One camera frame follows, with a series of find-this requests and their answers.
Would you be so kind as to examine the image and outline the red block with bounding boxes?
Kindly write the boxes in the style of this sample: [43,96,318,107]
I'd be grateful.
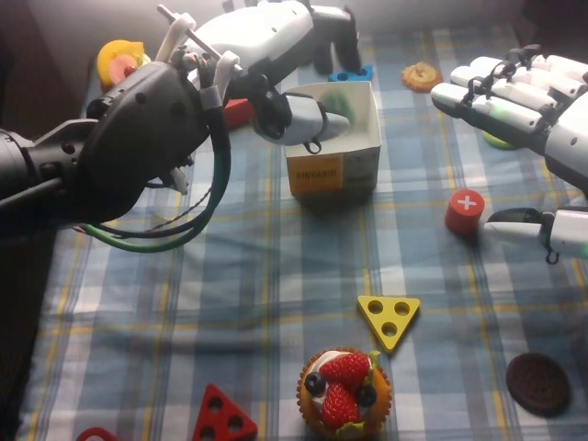
[223,97,254,130]

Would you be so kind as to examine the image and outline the yellow pink toy fruit cake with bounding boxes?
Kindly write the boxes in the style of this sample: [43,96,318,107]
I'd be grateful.
[96,40,152,94]

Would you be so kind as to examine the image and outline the green toy piece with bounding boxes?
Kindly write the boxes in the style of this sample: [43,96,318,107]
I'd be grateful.
[480,130,516,152]

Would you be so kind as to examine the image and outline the red ring piece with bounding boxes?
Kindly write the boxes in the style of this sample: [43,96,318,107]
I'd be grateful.
[74,426,121,441]

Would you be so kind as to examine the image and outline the red triangle block three holes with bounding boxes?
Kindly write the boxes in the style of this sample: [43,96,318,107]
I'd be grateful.
[191,383,259,441]

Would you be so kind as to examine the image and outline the round chocolate cookie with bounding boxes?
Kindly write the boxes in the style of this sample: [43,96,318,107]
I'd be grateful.
[504,352,572,418]

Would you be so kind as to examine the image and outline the paper call bell box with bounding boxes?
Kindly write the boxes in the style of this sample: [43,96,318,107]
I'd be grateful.
[283,81,383,202]

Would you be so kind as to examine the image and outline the strawberry fruit tart toy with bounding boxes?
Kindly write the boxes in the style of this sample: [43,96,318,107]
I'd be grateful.
[296,348,393,438]

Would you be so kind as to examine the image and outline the thin black twisted cable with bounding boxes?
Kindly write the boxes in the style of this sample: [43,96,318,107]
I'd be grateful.
[75,182,218,240]

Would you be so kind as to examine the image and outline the round tan biscuit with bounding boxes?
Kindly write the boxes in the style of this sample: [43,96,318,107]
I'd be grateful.
[400,62,444,94]

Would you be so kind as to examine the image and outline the blue block with holes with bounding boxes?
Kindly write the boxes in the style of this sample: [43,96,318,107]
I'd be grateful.
[327,63,374,85]

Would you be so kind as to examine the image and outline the red cylinder white cross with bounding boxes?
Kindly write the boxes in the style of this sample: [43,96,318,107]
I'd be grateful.
[444,187,486,237]

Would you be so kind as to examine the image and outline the blue plaid tablecloth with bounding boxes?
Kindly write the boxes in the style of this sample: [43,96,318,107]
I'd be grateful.
[17,27,588,441]

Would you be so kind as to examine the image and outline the green cable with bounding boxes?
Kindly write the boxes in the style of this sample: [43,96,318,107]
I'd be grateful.
[84,103,232,254]

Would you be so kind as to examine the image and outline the yellow triangle block three holes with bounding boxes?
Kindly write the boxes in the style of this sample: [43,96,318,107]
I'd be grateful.
[356,294,422,355]

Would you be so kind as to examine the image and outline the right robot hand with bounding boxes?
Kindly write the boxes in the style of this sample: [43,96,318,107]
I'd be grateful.
[430,43,588,266]

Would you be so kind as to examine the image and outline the green cylinder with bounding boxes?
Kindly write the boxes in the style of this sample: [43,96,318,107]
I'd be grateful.
[320,88,358,126]

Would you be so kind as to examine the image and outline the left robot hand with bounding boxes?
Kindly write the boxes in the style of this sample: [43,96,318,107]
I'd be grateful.
[191,0,365,155]

